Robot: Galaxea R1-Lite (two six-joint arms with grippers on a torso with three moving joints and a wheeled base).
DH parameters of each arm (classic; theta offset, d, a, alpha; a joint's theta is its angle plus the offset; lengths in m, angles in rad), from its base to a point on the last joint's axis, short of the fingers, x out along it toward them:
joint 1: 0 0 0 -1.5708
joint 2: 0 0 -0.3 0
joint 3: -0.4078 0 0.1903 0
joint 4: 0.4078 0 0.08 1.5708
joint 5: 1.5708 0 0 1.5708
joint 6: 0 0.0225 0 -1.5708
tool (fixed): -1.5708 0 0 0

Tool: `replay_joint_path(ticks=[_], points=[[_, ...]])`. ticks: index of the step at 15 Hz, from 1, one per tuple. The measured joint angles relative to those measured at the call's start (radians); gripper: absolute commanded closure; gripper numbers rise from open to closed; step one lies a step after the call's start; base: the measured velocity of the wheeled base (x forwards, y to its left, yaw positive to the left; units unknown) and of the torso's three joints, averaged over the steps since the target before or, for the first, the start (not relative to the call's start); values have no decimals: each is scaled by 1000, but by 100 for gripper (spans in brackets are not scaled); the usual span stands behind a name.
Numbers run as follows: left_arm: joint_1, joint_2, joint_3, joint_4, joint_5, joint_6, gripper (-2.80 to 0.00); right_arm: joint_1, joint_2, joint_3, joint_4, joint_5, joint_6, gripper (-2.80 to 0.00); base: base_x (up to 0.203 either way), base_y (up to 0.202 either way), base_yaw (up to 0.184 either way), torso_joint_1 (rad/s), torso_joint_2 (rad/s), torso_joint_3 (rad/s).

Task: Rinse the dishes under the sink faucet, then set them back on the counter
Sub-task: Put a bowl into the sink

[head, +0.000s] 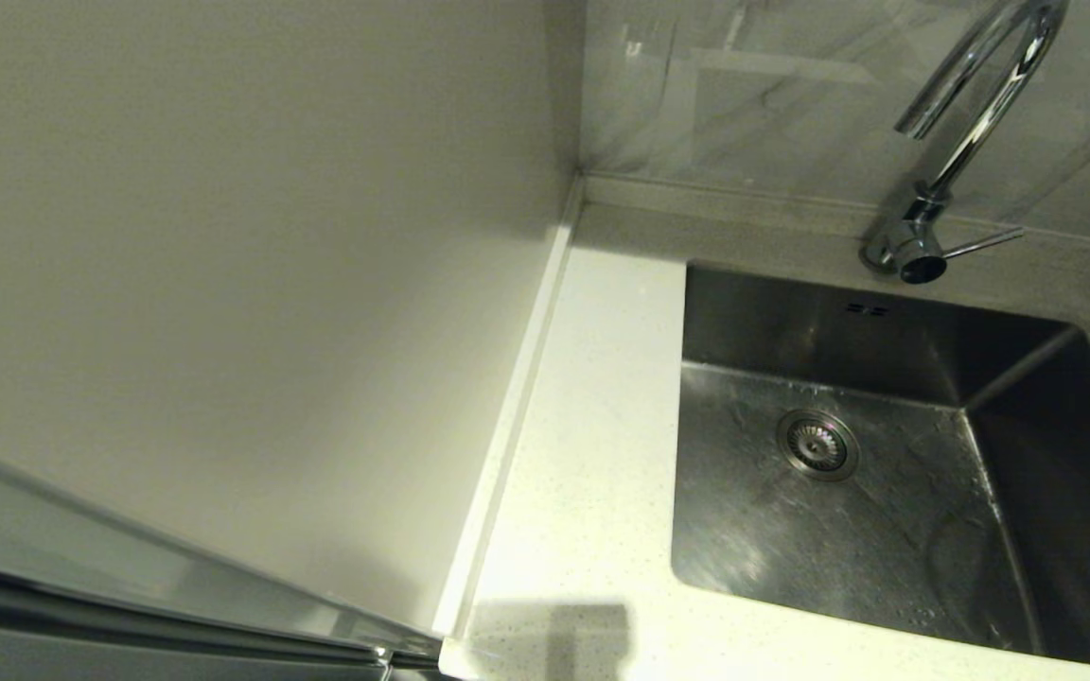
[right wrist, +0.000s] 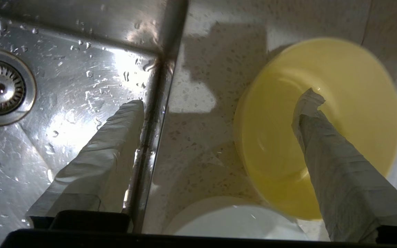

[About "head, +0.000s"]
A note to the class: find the round metal drain strainer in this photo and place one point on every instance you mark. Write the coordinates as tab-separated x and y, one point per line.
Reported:
818	445

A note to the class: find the chrome gooseneck faucet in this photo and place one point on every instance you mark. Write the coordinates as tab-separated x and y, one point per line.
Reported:
980	118

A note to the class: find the stainless steel sink basin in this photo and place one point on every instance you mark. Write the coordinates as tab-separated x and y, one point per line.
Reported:
791	549

